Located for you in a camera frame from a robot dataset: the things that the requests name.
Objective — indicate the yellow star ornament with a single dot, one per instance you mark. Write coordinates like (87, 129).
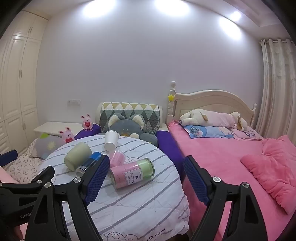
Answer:
(171, 97)

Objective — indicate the cream wardrobe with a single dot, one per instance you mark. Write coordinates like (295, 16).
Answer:
(16, 92)

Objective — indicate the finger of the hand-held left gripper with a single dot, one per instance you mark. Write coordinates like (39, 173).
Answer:
(8, 157)
(44, 174)

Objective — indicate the white paper cup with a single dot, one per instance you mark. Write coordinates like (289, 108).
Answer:
(111, 140)

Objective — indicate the beige curtain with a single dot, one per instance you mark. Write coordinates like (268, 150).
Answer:
(277, 92)

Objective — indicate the clear pink plastic cup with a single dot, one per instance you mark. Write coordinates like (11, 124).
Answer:
(118, 158)

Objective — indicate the blue bottle with silver cap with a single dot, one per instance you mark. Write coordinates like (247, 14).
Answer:
(92, 159)

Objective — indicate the pink rabbit plush toy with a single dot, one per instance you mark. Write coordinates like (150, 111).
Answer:
(67, 137)
(87, 124)

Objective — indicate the pink printed pillow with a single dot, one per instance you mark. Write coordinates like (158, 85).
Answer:
(248, 134)

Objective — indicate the cream wooden bed headboard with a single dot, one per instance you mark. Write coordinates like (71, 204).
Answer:
(208, 102)

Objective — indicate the white nightstand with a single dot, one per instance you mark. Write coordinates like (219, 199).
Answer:
(53, 127)

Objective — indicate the blue cartoon pillow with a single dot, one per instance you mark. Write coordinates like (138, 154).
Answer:
(208, 132)

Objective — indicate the triangle-patterned quilted cushion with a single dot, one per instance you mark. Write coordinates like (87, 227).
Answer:
(138, 110)

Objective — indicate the white heart-print pillow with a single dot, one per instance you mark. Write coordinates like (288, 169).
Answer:
(23, 168)

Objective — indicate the light pink cloth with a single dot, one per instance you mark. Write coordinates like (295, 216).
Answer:
(5, 177)

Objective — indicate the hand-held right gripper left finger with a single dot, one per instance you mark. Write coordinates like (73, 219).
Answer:
(97, 180)

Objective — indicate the white curtain rod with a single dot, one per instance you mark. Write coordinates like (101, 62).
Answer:
(275, 41)

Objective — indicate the pink fleece blanket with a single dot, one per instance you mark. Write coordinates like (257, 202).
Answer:
(272, 171)

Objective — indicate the pink bed sheet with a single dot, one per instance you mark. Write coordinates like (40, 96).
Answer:
(219, 157)

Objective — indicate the pink and green labelled tumbler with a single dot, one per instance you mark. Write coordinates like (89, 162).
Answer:
(131, 175)

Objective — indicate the round table striped cloth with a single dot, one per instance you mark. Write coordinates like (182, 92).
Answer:
(138, 208)

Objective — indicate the grey cat plush toy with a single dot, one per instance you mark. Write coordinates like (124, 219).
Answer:
(126, 126)

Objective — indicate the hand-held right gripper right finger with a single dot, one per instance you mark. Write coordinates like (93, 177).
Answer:
(196, 182)

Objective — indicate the ceiling light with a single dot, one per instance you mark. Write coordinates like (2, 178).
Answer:
(235, 15)

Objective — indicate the white wall switch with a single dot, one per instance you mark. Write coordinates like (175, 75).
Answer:
(74, 102)

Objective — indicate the purple pillow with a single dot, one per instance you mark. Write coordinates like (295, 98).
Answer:
(90, 133)

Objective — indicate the pale green cup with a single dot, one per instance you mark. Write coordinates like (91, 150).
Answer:
(76, 155)

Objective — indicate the pink and white dog plush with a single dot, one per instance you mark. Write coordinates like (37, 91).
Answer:
(217, 119)

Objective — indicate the grey flower-print pillow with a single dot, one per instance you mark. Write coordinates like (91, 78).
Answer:
(46, 144)

